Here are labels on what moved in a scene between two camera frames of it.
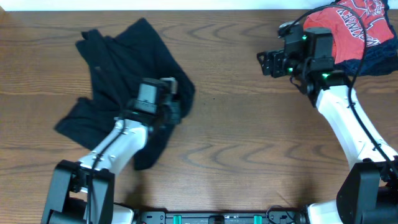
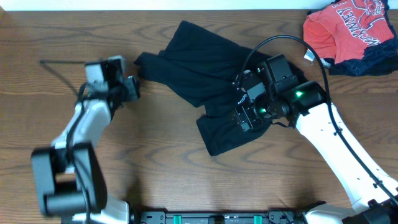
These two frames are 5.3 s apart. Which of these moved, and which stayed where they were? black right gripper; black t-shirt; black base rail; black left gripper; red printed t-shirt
Moved: black left gripper; black right gripper; black t-shirt
Stayed: black base rail; red printed t-shirt
